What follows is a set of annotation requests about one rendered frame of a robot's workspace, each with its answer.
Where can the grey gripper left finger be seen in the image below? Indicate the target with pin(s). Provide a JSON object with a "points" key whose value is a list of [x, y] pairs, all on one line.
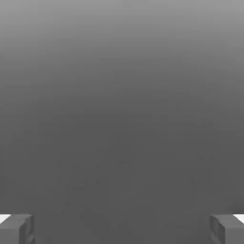
{"points": [[13, 229]]}

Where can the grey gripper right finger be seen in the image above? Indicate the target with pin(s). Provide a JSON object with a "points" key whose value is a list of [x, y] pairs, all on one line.
{"points": [[229, 229]]}

